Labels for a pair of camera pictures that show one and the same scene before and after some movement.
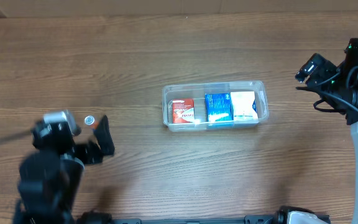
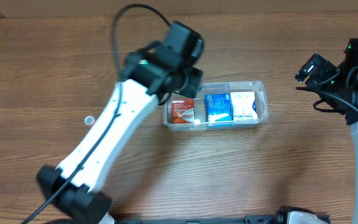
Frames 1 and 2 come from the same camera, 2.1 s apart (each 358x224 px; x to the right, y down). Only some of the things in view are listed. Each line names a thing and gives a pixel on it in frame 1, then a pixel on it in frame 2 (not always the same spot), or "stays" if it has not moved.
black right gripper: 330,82 stays
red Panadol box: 183,111 stays
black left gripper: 84,152 → 192,82
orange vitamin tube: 90,121 stays
